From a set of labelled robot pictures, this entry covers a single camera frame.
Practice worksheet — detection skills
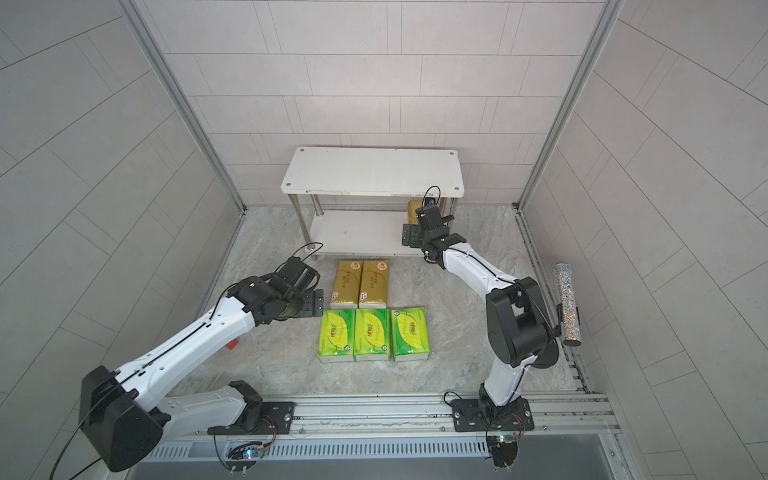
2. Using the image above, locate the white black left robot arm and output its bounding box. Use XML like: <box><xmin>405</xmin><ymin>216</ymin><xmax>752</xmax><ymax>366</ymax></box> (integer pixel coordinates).
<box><xmin>78</xmin><ymin>256</ymin><xmax>323</xmax><ymax>472</ymax></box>

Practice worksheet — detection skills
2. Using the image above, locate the right controller circuit board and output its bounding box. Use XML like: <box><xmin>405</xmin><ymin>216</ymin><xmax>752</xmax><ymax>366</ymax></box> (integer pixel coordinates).
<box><xmin>486</xmin><ymin>435</ymin><xmax>519</xmax><ymax>469</ymax></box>

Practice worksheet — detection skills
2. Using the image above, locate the green tissue pack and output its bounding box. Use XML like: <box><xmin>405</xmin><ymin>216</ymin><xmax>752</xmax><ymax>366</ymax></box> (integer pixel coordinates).
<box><xmin>390</xmin><ymin>307</ymin><xmax>431</xmax><ymax>362</ymax></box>
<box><xmin>318</xmin><ymin>309</ymin><xmax>355</xmax><ymax>363</ymax></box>
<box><xmin>353</xmin><ymin>309</ymin><xmax>391</xmax><ymax>361</ymax></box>

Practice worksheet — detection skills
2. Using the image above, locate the white two-tier metal shelf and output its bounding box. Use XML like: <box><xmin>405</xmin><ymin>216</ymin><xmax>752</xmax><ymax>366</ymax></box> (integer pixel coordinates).
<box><xmin>281</xmin><ymin>146</ymin><xmax>465</xmax><ymax>258</ymax></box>

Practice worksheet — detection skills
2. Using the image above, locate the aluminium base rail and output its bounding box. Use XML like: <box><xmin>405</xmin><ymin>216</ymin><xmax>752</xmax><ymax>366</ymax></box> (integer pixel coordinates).
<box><xmin>267</xmin><ymin>391</ymin><xmax>621</xmax><ymax>444</ymax></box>

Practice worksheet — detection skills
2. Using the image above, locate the aluminium corner frame post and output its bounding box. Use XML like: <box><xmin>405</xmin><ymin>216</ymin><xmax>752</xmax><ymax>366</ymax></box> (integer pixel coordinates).
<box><xmin>116</xmin><ymin>0</ymin><xmax>247</xmax><ymax>214</ymax></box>
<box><xmin>515</xmin><ymin>0</ymin><xmax>625</xmax><ymax>211</ymax></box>

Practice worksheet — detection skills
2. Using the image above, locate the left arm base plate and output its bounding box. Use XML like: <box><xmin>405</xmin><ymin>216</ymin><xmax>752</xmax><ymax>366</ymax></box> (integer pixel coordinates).
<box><xmin>207</xmin><ymin>402</ymin><xmax>296</xmax><ymax>436</ymax></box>

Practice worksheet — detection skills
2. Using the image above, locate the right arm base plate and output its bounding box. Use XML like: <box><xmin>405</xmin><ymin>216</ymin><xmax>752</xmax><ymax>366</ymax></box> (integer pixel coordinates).
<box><xmin>448</xmin><ymin>397</ymin><xmax>535</xmax><ymax>434</ymax></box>

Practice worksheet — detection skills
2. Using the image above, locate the left controller circuit board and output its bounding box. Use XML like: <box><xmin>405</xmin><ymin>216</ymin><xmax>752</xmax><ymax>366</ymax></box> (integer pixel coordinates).
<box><xmin>224</xmin><ymin>441</ymin><xmax>271</xmax><ymax>475</ymax></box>

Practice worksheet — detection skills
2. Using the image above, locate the glitter tube on stand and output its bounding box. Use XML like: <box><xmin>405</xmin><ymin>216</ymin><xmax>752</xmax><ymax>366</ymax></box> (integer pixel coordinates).
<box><xmin>553</xmin><ymin>262</ymin><xmax>582</xmax><ymax>347</ymax></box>

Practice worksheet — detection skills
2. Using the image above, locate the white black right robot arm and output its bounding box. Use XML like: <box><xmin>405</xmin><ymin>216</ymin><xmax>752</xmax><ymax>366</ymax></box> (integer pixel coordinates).
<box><xmin>402</xmin><ymin>204</ymin><xmax>560</xmax><ymax>408</ymax></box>

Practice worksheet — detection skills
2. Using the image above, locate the gold tissue pack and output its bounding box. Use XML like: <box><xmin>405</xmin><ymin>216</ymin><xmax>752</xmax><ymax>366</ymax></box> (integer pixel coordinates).
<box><xmin>329</xmin><ymin>260</ymin><xmax>363</xmax><ymax>310</ymax></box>
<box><xmin>407</xmin><ymin>200</ymin><xmax>422</xmax><ymax>225</ymax></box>
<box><xmin>358</xmin><ymin>260</ymin><xmax>389</xmax><ymax>309</ymax></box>

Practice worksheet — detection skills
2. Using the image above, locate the aluminium corner frame post right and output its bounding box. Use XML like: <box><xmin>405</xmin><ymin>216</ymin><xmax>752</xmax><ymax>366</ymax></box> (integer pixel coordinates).
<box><xmin>515</xmin><ymin>0</ymin><xmax>625</xmax><ymax>211</ymax></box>

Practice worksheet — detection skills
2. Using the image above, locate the aluminium corner frame post left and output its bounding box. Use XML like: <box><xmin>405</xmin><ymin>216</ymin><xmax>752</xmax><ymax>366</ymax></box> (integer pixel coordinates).
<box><xmin>116</xmin><ymin>0</ymin><xmax>247</xmax><ymax>214</ymax></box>

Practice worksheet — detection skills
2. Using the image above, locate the controller circuit board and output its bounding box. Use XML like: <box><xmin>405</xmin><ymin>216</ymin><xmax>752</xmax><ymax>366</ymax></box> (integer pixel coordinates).
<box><xmin>224</xmin><ymin>441</ymin><xmax>271</xmax><ymax>475</ymax></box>
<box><xmin>486</xmin><ymin>435</ymin><xmax>519</xmax><ymax>469</ymax></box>

